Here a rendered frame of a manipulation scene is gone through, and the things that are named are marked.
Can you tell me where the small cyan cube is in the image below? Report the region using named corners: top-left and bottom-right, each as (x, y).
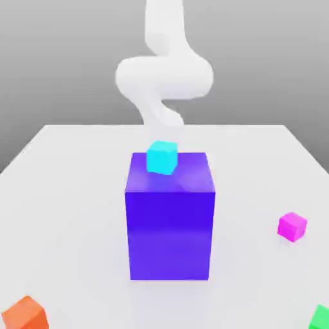
top-left (146, 140), bottom-right (179, 176)

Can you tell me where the small magenta cube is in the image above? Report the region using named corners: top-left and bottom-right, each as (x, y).
top-left (277, 211), bottom-right (308, 243)

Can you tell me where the small orange cube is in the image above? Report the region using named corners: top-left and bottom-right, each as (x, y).
top-left (1, 295), bottom-right (49, 329)

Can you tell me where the small green cube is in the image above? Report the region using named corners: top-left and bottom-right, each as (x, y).
top-left (308, 303), bottom-right (329, 329)

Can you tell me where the large purple box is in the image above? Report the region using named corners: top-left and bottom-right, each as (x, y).
top-left (124, 152), bottom-right (216, 281)

